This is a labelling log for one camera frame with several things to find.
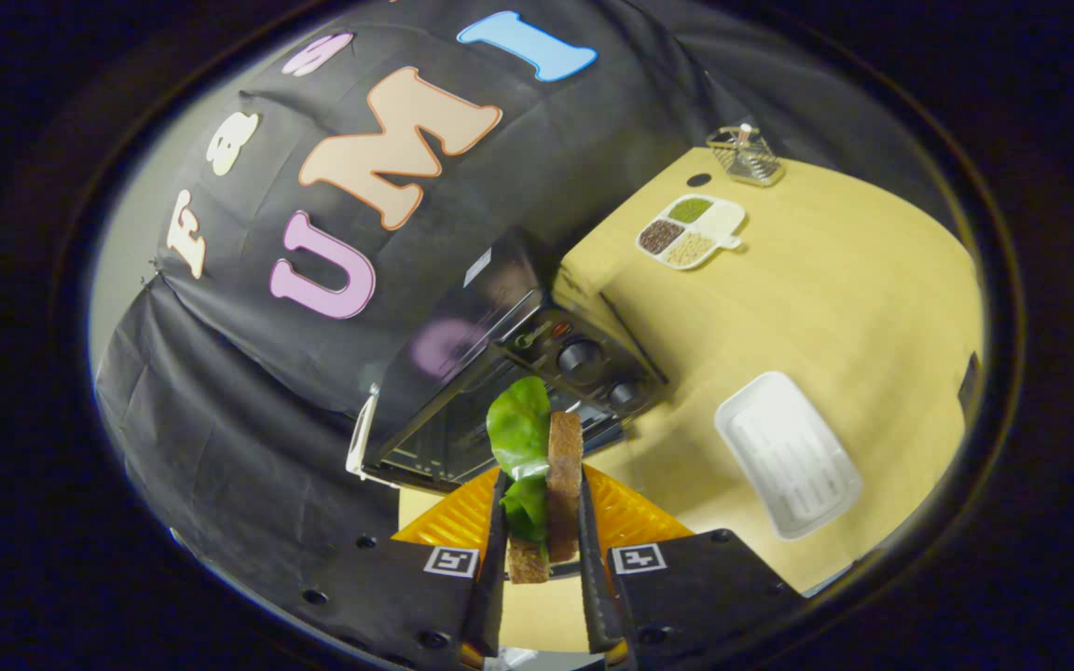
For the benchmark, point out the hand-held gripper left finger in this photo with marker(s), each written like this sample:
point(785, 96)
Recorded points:
point(490, 596)

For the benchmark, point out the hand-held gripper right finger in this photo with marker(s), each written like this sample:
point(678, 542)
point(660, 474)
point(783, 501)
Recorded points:
point(596, 596)

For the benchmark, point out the bread and lettuce sandwich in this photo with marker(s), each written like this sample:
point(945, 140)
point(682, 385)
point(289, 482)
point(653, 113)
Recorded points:
point(565, 485)

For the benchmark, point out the black toaster oven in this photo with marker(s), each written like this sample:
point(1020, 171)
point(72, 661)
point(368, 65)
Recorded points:
point(462, 373)

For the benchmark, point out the white ridged plastic tray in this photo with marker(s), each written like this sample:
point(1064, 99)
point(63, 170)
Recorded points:
point(789, 457)

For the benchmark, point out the black backdrop cloth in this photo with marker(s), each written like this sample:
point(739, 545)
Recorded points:
point(220, 419)

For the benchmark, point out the white divided spice dish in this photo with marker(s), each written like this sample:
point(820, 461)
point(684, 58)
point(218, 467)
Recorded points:
point(686, 238)

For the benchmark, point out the small black round disc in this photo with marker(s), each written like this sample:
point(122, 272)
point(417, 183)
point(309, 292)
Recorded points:
point(698, 180)

